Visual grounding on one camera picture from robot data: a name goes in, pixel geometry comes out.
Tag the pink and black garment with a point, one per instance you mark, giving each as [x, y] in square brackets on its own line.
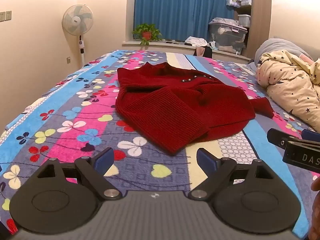
[205, 51]

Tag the grey pillow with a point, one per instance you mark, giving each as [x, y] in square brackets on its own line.
[276, 44]

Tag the white clothes pile on sill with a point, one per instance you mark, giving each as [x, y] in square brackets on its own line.
[196, 42]

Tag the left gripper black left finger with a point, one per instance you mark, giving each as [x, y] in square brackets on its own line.
[60, 197]

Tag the clear plastic storage bin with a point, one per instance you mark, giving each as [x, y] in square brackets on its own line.
[227, 34]

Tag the blue window curtain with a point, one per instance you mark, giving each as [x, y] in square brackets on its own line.
[179, 19]

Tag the wall light switches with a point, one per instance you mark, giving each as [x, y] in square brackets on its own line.
[5, 16]

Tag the wooden bookshelf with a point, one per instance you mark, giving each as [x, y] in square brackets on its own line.
[259, 30]

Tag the potted green plant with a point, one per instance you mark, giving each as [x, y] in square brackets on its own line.
[146, 33]

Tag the colourful floral striped bedspread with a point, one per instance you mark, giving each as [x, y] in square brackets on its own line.
[78, 118]

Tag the dark red knit sweater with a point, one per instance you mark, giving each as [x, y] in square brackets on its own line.
[174, 107]

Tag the white standing fan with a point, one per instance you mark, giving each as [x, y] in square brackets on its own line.
[78, 20]

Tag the person's right hand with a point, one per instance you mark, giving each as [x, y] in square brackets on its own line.
[314, 232]

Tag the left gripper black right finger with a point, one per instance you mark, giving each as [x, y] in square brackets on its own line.
[250, 198]

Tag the wall power socket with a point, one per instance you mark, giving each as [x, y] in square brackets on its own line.
[68, 60]

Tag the star pattern cream duvet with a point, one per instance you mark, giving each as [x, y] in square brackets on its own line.
[291, 82]

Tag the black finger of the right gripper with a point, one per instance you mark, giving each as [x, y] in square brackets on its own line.
[281, 139]
[310, 135]

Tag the small white storage box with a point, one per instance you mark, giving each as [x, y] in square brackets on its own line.
[244, 20]

